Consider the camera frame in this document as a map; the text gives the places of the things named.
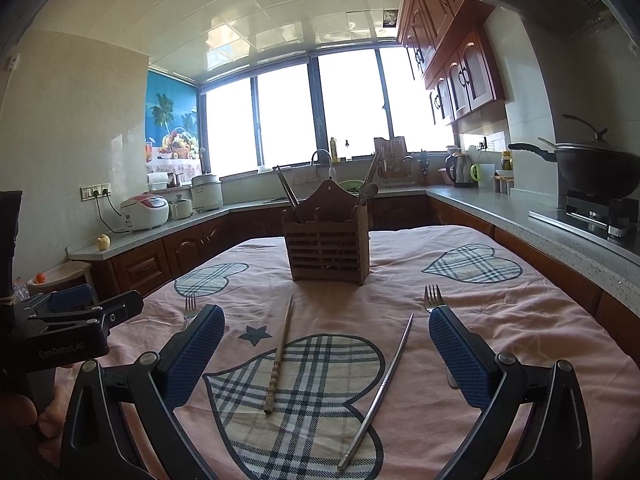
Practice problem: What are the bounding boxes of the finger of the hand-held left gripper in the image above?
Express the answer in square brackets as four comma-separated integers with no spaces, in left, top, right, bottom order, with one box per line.
[27,284,98,314]
[29,290,145,334]

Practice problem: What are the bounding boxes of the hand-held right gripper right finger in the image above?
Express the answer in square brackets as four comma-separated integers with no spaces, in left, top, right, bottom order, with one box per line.
[428,305,593,480]

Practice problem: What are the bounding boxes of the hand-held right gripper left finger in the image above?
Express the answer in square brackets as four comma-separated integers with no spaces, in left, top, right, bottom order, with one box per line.
[60,304,226,480]

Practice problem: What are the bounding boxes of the small slim fork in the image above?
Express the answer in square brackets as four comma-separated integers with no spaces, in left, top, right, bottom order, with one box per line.
[424,284,461,390]

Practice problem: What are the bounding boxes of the metal chopstick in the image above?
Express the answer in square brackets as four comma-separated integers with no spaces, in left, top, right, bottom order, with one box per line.
[337,313,415,471]
[279,167,304,222]

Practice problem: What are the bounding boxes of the long carved wooden chopstick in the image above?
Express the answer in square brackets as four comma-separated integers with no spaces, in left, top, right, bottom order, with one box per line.
[364,149,384,196]
[263,294,295,416]

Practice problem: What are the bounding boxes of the wooden slatted utensil holder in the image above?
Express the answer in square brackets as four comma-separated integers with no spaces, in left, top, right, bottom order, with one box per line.
[281,179,372,287]

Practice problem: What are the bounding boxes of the silver metal spoon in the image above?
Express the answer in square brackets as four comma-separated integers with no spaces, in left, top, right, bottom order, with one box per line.
[355,182,380,221]

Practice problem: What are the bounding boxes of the person's left hand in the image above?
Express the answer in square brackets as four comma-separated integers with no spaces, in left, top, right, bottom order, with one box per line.
[0,393,41,443]

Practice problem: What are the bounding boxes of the wooden lower cabinets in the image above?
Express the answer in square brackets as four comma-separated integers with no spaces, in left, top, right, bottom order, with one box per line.
[90,192,640,346]

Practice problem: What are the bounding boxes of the wooden cabinets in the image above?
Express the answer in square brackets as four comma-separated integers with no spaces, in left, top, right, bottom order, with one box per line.
[90,192,640,346]
[397,0,506,126]

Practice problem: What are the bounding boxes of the white and red rice cooker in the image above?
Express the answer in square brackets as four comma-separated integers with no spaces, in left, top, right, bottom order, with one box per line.
[120,193,170,233]

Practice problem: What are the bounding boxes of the pink plaid-heart tablecloth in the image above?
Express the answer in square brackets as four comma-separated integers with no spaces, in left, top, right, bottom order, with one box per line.
[37,225,640,480]

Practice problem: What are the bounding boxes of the white round pot cooker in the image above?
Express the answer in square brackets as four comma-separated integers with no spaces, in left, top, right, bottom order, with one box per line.
[191,172,223,213]

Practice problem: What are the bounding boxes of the grey kitchen countertop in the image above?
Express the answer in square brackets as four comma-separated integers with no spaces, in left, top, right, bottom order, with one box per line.
[67,185,640,291]

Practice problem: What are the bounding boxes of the thin dark chopstick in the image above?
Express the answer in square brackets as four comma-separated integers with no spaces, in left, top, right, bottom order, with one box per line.
[272,165,301,223]

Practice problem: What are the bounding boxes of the spice jars set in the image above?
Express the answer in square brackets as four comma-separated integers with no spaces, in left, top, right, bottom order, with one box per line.
[492,170,516,196]

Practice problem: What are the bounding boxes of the electric kettle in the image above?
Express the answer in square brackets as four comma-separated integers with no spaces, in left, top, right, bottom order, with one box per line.
[445,152,476,188]

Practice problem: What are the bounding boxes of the gas stove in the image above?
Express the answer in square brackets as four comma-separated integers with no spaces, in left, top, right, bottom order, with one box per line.
[530,190,640,246]

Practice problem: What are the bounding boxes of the dish rack with cutting board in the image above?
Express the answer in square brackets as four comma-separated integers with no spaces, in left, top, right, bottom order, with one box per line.
[374,136,415,186]

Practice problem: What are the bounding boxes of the black wok with lid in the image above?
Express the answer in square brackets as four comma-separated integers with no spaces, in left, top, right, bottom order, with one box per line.
[508,114,640,200]

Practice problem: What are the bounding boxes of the curved kitchen faucet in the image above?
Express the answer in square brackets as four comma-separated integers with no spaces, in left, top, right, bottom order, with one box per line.
[311,149,333,181]

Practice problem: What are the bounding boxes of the kitchen window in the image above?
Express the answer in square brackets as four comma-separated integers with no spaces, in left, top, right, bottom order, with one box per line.
[200,45,458,178]

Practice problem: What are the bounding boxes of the wooden upper cabinets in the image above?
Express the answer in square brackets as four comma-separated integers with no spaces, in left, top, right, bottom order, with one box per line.
[397,0,506,126]

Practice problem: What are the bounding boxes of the black power cord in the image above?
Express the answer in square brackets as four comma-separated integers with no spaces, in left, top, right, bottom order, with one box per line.
[97,195,131,235]

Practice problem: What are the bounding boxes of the fruit and palm wall poster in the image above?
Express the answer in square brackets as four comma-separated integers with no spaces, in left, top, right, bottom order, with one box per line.
[146,71,203,176]

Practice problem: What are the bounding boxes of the dark-handled wooden stick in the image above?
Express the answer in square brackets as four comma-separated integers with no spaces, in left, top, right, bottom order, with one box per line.
[361,152,380,201]

